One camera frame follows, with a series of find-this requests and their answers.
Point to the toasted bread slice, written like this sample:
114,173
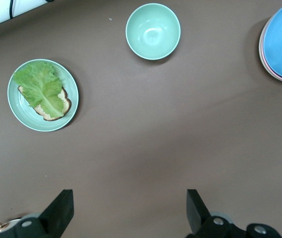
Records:
65,104

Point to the green lettuce leaf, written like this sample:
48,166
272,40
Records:
41,86

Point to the green plate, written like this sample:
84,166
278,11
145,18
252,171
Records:
19,111

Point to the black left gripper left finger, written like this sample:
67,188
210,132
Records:
56,218

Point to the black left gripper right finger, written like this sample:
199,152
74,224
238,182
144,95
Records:
198,218

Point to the small green bowl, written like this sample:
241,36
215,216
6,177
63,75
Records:
153,32

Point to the pink plate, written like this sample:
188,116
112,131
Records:
280,78

